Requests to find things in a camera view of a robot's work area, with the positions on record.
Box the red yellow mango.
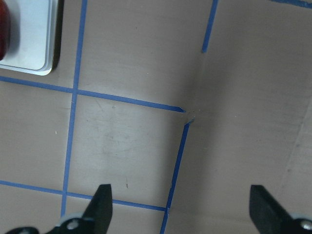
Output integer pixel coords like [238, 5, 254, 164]
[0, 0, 11, 60]

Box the silver digital kitchen scale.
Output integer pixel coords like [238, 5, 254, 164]
[0, 0, 64, 76]

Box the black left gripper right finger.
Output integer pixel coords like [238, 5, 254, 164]
[249, 185, 312, 234]

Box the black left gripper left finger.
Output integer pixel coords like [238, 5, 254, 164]
[4, 184, 113, 234]

